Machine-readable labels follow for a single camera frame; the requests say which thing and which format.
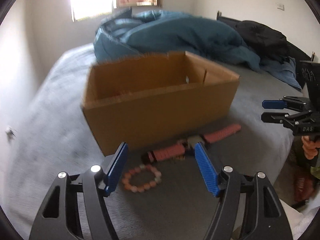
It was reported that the grey fleece bed blanket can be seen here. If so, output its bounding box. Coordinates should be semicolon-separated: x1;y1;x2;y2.
2;44;299;239

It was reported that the right hand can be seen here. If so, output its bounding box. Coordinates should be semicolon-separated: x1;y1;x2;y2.
302;136;320;160

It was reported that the teal blue duvet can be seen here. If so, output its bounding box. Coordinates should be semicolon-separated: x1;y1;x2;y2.
93;8;302;90

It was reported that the pink bead bracelet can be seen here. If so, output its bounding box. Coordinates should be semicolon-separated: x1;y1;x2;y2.
121;164;162;194

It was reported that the white wall socket with cable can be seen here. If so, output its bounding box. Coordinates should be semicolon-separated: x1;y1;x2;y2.
5;126;16;140

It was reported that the black clothing pile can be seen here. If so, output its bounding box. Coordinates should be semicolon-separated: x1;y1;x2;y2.
216;11;311;66

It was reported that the brown cardboard box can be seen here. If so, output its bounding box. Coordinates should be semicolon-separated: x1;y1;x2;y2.
82;51;240;155

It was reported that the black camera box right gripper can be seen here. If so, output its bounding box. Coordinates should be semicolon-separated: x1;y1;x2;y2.
301;61;320;109

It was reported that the pink strap digital watch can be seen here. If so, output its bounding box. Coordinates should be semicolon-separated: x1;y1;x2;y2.
141;124;241;165

